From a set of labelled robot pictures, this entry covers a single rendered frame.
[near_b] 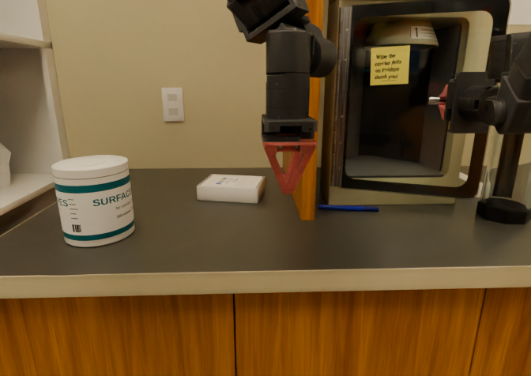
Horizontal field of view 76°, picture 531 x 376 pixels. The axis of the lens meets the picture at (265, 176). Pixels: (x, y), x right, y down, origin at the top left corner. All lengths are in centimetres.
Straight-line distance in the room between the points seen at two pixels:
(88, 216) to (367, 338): 55
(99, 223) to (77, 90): 74
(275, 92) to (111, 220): 41
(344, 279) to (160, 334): 34
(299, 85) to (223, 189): 49
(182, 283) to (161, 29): 89
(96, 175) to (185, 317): 30
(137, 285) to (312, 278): 28
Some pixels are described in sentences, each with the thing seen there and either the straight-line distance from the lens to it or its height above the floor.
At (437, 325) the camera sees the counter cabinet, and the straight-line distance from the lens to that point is 75.
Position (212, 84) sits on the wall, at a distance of 123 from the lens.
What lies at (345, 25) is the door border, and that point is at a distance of 81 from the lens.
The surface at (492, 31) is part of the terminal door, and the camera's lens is 83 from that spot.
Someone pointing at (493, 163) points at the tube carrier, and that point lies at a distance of 89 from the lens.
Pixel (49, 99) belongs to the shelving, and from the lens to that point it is 135.
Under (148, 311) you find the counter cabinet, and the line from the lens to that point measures 67.
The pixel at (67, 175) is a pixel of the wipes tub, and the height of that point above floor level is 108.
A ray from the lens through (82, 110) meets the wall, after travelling 136.
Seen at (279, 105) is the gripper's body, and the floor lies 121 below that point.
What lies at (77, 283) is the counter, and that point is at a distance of 65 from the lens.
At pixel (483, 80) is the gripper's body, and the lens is 69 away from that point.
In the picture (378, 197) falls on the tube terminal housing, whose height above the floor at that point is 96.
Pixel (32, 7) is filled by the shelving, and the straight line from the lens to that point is 137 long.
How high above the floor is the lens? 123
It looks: 15 degrees down
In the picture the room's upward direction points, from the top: straight up
